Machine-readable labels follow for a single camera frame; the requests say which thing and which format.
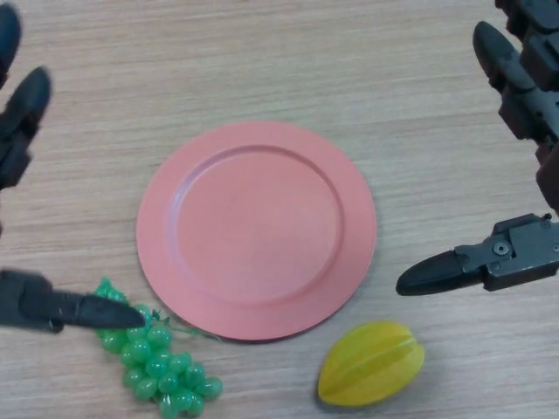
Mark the pink round plate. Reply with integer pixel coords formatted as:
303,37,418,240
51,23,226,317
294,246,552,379
135,121,377,343

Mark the green plastic grape bunch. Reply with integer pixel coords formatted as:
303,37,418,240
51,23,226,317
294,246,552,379
92,277,224,419

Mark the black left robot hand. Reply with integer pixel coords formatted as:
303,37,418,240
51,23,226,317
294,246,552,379
0,3,147,333

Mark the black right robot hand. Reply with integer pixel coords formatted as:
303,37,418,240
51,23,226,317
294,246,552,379
395,0,559,297

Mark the yellow starfruit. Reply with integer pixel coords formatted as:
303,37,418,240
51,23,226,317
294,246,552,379
315,320,426,406

